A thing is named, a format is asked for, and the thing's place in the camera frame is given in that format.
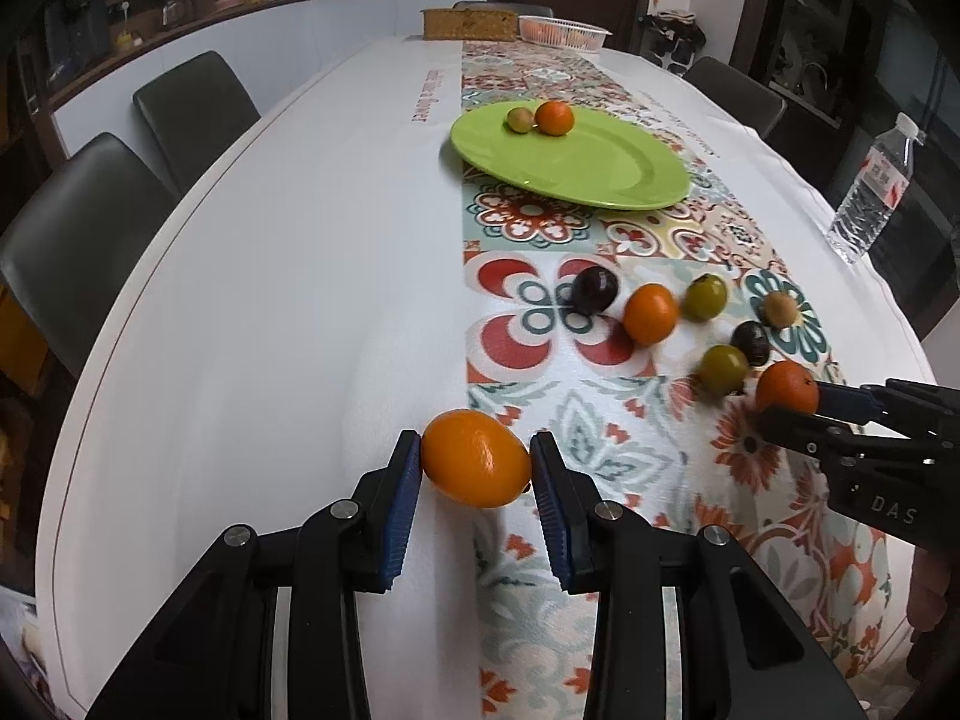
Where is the white plastic basket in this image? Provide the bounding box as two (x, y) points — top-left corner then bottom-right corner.
(517, 15), (612, 53)

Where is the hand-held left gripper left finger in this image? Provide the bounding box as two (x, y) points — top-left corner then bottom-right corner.
(86, 430), (422, 720)

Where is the storage rack with bags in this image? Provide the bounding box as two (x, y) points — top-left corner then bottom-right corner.
(637, 11), (707, 74)

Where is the clear plastic water bottle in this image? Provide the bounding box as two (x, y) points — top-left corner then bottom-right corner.
(829, 112), (922, 265)

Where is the white floral patterned tablecloth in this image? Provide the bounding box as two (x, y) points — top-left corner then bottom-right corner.
(34, 34), (942, 720)

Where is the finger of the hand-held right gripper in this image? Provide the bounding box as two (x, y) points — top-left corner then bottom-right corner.
(754, 406), (960, 467)
(814, 379), (960, 440)

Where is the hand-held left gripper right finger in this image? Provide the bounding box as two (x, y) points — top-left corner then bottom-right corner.
(529, 431), (863, 720)

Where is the round orange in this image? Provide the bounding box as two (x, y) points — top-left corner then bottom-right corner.
(534, 100), (575, 138)
(622, 283), (681, 347)
(755, 361), (820, 416)

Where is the person's right hand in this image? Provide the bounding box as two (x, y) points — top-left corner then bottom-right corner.
(907, 549), (957, 632)

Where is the brown wicker basket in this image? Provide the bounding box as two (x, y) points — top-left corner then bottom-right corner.
(421, 7), (520, 42)

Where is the green plate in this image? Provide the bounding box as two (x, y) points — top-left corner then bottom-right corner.
(451, 100), (691, 209)

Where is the dark purple plum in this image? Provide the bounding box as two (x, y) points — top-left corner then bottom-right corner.
(730, 320), (772, 367)
(571, 266), (620, 314)

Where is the oval orange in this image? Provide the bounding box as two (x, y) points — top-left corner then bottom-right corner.
(421, 409), (533, 509)

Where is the green plum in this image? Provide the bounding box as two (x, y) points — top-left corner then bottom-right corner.
(699, 344), (749, 397)
(681, 273), (730, 322)

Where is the white counter cabinet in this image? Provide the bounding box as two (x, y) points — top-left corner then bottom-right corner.
(49, 0), (492, 158)

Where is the pile of small oranges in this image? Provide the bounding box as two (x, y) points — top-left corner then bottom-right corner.
(523, 21), (593, 46)

